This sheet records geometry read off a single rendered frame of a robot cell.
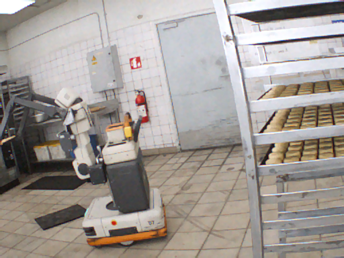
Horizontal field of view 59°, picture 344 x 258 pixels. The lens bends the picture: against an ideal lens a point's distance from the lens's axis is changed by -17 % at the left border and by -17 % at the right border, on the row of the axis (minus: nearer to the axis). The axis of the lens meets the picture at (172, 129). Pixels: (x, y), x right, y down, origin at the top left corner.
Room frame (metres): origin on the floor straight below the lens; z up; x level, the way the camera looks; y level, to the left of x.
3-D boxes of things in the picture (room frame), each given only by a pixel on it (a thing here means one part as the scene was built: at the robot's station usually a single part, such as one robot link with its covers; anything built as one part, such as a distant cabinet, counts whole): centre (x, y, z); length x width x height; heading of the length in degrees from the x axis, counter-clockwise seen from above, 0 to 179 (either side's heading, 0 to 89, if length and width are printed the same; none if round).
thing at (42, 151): (5.90, 2.28, 0.36); 0.47 x 0.39 x 0.26; 157
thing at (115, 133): (2.76, 0.42, 0.87); 0.23 x 0.15 x 0.11; 1
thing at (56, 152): (5.75, 1.91, 0.36); 0.47 x 0.38 x 0.26; 159
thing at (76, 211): (3.33, 1.36, 0.01); 0.60 x 0.40 x 0.03; 125
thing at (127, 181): (2.76, 0.44, 0.59); 0.55 x 0.34 x 0.83; 1
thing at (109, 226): (2.75, 0.53, 0.16); 0.67 x 0.64 x 0.25; 91
